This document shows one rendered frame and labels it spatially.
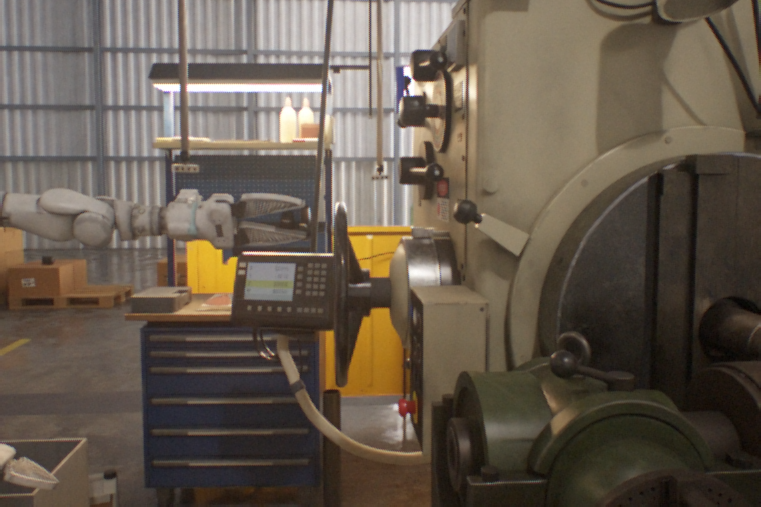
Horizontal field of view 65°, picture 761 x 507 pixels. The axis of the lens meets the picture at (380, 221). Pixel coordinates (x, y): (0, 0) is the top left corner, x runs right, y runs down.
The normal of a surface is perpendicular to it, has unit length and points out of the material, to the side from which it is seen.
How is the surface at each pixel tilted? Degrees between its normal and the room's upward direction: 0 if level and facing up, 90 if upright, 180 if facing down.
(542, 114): 90
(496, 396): 28
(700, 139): 90
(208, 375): 90
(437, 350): 90
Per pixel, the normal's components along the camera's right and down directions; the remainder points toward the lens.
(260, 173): 0.03, 0.07
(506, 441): 0.07, -0.47
